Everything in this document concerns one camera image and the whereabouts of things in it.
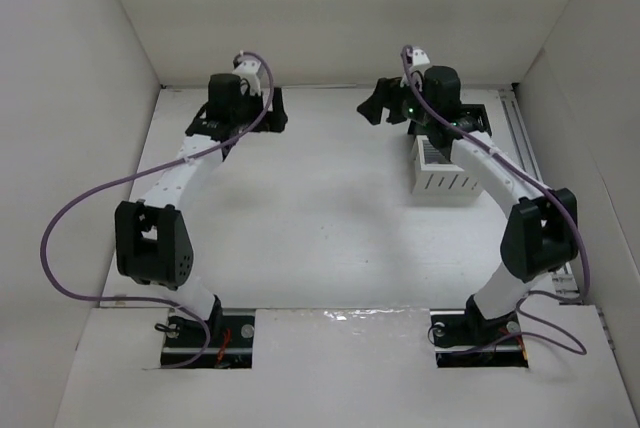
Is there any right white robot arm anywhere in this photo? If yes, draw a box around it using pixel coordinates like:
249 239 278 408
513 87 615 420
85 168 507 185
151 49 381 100
357 66 586 349

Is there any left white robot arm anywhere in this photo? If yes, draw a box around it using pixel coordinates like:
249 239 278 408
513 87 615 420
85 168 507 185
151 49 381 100
115 74 288 335

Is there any black slotted container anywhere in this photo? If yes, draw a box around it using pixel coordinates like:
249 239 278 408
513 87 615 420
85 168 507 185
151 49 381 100
458 104 492 136

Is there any white slotted container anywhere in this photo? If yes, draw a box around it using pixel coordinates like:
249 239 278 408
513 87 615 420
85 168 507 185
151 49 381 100
411 136 483 198

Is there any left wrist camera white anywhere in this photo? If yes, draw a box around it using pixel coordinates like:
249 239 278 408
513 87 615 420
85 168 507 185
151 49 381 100
232 54 265 95

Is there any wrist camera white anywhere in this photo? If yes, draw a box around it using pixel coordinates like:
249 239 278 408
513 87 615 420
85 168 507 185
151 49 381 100
406 47 432 70
232 54 265 95

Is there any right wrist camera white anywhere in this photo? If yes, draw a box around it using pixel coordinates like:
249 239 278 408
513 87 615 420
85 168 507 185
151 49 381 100
406 47 432 70

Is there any aluminium rail right side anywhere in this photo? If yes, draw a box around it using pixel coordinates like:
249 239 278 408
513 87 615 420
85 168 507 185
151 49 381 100
499 89 585 303

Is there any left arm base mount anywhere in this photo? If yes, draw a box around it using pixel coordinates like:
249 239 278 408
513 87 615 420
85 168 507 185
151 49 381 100
154 312 256 369

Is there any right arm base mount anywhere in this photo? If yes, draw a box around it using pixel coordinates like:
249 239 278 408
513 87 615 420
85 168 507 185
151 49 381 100
427 309 529 369

